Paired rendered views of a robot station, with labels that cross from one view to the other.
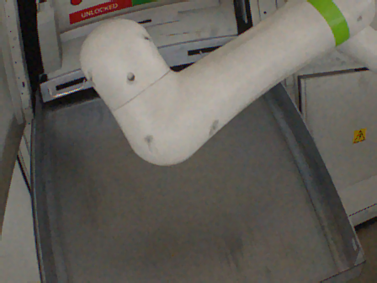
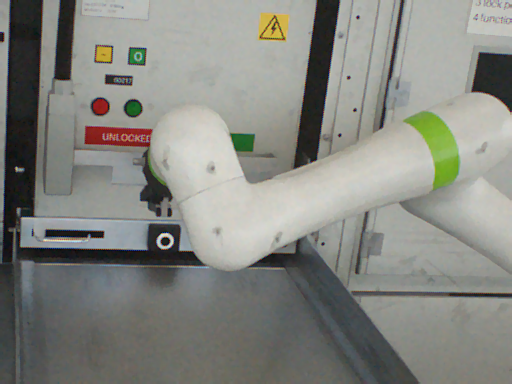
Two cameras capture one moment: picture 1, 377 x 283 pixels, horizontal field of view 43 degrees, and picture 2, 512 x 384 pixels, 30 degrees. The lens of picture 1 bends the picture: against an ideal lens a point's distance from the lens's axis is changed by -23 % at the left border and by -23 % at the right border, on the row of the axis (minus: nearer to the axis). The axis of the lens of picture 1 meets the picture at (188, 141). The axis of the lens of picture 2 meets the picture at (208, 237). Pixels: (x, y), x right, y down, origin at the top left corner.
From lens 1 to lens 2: 59 cm
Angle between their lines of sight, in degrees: 20
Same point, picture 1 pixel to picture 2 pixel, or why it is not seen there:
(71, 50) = (79, 186)
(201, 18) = not seen: hidden behind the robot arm
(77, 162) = (76, 313)
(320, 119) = not seen: hidden behind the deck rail
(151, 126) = (223, 218)
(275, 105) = (319, 303)
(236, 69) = (309, 187)
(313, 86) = (372, 307)
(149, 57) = (230, 154)
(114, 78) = (194, 163)
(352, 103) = (434, 344)
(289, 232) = not seen: outside the picture
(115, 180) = (128, 334)
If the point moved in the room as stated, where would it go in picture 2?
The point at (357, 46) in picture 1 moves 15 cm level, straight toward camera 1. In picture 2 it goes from (465, 212) to (455, 240)
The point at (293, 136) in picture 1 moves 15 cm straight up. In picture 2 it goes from (340, 331) to (354, 249)
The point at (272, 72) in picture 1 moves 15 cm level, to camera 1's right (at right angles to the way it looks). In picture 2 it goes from (345, 199) to (450, 207)
